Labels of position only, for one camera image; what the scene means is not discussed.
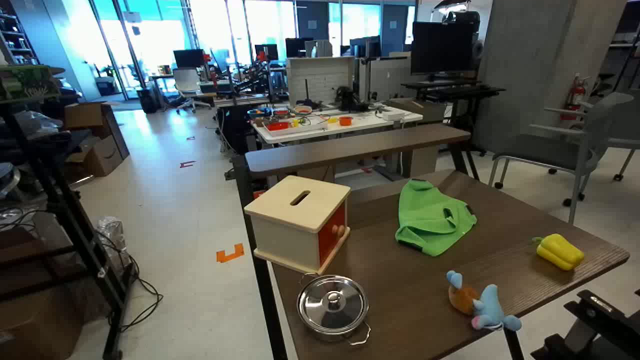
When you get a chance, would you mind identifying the orange drawer with knob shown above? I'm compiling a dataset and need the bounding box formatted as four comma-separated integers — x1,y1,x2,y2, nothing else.
317,203,350,268

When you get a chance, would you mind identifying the dark brown bench table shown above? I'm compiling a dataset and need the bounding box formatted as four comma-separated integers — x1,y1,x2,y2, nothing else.
242,122,480,201

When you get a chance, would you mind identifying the cream wooden box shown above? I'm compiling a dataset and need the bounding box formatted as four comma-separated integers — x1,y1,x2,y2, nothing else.
242,173,352,275

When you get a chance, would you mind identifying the white work table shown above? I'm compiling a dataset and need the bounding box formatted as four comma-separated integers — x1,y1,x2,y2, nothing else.
249,102,426,147

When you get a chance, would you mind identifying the white desk partition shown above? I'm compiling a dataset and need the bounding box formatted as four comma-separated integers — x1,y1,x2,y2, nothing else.
286,55,356,106

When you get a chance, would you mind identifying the green cloth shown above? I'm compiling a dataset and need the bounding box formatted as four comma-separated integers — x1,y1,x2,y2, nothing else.
394,176,480,258

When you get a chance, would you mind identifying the orange floor marker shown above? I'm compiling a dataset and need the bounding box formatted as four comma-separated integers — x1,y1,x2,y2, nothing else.
214,242,246,264

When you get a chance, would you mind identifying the white office chair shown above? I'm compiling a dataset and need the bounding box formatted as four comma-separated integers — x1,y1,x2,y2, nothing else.
174,65,214,113

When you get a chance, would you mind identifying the black monitor desk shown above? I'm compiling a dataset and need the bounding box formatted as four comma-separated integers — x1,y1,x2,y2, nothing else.
400,77,507,130

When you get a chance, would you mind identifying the large black monitor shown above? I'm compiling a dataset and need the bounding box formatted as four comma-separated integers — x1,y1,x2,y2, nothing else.
409,19,476,75

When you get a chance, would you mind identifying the small black monitor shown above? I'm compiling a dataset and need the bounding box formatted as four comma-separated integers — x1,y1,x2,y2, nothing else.
173,47,208,70

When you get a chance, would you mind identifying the blue and orange plush toy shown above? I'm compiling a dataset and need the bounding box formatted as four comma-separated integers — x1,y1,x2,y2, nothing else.
445,268,524,334

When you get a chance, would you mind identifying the cardboard box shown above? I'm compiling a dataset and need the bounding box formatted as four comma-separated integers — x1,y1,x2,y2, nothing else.
62,100,132,180

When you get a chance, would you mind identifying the grey armchair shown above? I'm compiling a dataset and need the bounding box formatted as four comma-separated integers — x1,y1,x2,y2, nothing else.
488,89,637,226

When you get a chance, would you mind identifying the yellow toy pepper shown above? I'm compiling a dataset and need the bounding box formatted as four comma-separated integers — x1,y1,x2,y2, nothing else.
532,232,588,271

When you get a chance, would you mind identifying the black metal shelf rack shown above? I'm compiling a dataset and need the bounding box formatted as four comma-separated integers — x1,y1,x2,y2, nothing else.
0,65,136,360

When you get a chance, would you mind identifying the red fire extinguisher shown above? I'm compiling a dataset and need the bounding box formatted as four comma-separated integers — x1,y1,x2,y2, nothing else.
560,74,591,125

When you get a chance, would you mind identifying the black floor cable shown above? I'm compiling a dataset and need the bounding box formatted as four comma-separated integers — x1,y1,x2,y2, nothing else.
118,258,167,331

